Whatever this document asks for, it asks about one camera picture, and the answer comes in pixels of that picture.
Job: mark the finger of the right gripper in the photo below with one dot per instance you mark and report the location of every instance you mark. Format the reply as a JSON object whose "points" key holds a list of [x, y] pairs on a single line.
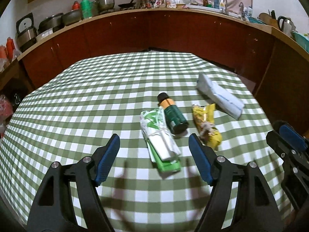
{"points": [[296, 141]]}

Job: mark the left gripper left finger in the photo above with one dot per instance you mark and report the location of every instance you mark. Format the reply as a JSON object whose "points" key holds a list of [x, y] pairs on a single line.
{"points": [[52, 208]]}

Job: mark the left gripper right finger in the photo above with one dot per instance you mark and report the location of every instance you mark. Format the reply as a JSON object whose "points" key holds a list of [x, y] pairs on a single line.
{"points": [[255, 209]]}

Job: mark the white toothpaste tube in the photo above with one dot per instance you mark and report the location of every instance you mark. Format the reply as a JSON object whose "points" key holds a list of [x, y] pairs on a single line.
{"points": [[224, 99]]}

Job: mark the yellow snack wrapper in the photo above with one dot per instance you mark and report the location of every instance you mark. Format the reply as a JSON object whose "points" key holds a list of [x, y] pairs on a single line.
{"points": [[203, 117]]}

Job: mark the green white wrapper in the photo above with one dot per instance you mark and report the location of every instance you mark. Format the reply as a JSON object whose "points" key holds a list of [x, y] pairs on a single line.
{"points": [[163, 150]]}

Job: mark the green orange small bottle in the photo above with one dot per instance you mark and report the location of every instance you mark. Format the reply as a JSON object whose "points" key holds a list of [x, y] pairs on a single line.
{"points": [[175, 120]]}

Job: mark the red lower kitchen cabinets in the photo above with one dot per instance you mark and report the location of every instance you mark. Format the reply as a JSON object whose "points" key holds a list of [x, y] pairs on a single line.
{"points": [[237, 46]]}

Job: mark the brown wooden counter partition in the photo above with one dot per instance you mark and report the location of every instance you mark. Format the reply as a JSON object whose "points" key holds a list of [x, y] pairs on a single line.
{"points": [[283, 91]]}

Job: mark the teal plastic basket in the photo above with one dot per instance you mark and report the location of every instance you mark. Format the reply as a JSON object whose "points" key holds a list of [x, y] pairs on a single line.
{"points": [[302, 40]]}

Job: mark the steel electric kettle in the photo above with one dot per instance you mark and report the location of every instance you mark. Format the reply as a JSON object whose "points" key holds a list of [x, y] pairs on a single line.
{"points": [[286, 25]]}

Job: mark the chrome sink faucet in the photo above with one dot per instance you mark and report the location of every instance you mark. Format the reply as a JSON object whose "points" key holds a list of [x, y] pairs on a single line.
{"points": [[222, 5]]}

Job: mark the green checked tablecloth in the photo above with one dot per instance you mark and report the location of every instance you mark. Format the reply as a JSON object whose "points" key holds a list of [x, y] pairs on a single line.
{"points": [[81, 108]]}

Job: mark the white rice cooker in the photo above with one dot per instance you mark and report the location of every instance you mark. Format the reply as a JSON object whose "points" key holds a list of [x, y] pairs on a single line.
{"points": [[26, 32]]}

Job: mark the dark cooking pot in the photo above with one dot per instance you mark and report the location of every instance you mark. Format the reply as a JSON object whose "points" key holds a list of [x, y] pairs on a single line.
{"points": [[53, 22]]}

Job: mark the black wok pan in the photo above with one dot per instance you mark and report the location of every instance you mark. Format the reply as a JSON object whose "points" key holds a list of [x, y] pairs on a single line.
{"points": [[127, 5]]}

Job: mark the red thermos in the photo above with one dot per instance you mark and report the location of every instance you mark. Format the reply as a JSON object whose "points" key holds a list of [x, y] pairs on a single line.
{"points": [[76, 5]]}

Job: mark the green thermos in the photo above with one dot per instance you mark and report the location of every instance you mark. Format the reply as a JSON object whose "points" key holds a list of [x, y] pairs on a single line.
{"points": [[86, 8]]}

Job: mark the steel stock pot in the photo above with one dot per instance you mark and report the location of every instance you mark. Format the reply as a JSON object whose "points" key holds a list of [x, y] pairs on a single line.
{"points": [[104, 5]]}

